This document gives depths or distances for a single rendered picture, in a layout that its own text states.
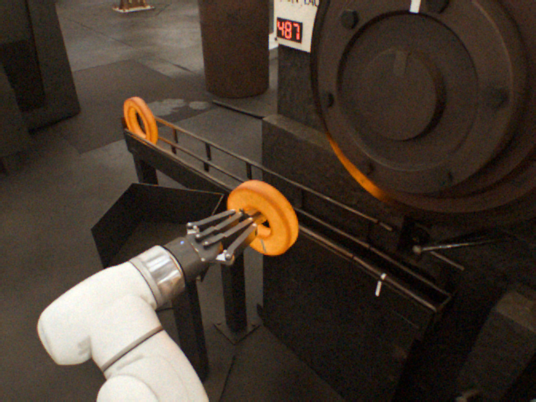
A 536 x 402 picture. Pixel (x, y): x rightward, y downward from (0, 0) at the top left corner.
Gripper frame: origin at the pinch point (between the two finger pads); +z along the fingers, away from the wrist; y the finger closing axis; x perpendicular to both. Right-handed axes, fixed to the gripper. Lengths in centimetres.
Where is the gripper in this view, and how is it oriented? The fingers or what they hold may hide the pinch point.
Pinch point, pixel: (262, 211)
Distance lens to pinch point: 78.2
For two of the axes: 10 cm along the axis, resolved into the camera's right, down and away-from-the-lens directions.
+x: -0.4, -7.8, -6.2
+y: 6.8, 4.3, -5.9
